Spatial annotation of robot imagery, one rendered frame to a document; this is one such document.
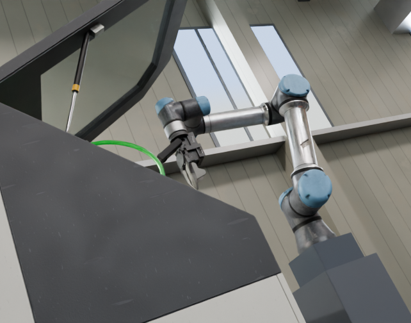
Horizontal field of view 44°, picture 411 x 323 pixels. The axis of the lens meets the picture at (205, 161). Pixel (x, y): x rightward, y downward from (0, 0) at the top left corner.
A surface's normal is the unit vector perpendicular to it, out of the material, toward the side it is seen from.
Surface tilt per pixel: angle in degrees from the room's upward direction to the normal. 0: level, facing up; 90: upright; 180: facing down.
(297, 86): 83
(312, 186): 97
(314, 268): 90
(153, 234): 90
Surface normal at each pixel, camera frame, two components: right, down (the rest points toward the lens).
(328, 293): -0.86, 0.16
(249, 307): 0.25, -0.50
